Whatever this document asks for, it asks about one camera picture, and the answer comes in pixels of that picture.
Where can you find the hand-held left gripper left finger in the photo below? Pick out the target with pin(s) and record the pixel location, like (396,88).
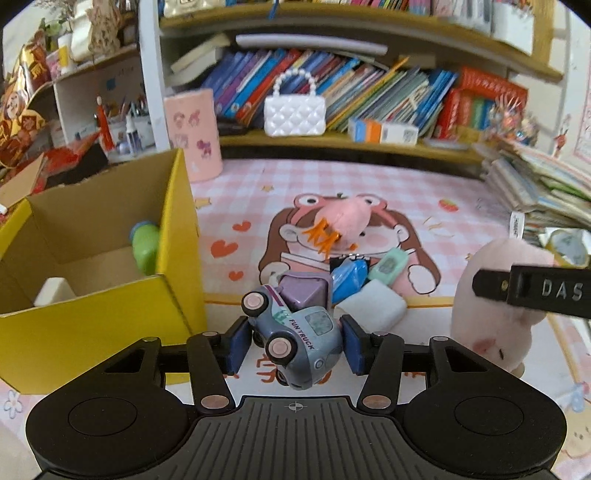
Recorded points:
(238,344)

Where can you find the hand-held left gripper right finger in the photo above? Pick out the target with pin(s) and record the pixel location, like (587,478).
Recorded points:
(353,346)

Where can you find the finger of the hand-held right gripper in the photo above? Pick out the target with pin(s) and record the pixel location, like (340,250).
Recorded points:
(491,281)

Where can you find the pink pig plush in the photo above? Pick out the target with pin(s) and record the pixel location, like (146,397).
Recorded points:
(489,323)

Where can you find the grey-blue toy truck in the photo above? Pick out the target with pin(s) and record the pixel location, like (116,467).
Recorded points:
(300,341)

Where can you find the blue plastic bag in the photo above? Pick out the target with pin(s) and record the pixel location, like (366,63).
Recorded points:
(346,279)

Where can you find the yellow cardboard box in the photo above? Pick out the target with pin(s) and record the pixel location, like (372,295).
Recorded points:
(175,230)

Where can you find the white foam block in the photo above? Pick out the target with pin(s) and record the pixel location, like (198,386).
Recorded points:
(374,307)

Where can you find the silver foil packet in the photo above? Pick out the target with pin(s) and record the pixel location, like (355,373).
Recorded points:
(565,247)

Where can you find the purple polyhedron toy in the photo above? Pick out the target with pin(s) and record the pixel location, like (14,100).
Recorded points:
(304,290)

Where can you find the mint green toy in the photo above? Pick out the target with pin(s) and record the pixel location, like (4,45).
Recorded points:
(390,267)

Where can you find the stack of picture books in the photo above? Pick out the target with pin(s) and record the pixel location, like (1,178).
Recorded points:
(531,180)

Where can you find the pink checkered printed tablecloth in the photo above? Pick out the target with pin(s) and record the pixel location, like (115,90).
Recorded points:
(415,184)

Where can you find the pink plush with orange fringe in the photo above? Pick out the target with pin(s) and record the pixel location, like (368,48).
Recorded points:
(351,219)

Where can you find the green bottle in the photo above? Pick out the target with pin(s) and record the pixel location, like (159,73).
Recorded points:
(145,249)

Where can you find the colourful toy figures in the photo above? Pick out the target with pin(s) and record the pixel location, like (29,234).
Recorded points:
(510,117)

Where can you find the red boxed book set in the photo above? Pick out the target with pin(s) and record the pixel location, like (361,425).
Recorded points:
(485,106)

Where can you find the orange and white box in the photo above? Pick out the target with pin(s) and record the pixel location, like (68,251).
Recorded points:
(383,131)

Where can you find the wooden bookshelf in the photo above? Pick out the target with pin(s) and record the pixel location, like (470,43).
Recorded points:
(323,143)

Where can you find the pink cartoon cylinder container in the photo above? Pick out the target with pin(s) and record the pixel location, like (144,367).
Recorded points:
(194,134)

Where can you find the row of colourful books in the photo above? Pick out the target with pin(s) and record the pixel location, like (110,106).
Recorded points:
(369,92)

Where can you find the small white dropper bottle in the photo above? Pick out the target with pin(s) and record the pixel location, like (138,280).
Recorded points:
(131,136)

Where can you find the white pen cups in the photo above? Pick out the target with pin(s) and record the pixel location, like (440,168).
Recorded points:
(141,131)

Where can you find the white quilted pearl handbag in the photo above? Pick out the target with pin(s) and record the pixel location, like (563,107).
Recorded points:
(293,115)

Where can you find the red gold round decoration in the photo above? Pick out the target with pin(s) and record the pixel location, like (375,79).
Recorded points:
(69,157)

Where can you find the red tassel brush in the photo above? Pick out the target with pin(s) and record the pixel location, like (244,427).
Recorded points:
(104,127)

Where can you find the white pencil holder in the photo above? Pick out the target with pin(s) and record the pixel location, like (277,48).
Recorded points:
(512,25)

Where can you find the brown cardboard piece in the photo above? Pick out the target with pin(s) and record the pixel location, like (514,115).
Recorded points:
(18,182)

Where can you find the thick lying books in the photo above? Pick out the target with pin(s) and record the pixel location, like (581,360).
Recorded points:
(203,60)

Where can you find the white shelf cabinet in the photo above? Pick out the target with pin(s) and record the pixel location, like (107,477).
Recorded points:
(78,92)

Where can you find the grey rolled paper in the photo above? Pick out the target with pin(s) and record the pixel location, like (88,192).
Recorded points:
(314,42)

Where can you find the red gold foil figure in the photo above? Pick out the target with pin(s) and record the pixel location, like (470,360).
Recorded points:
(27,120)

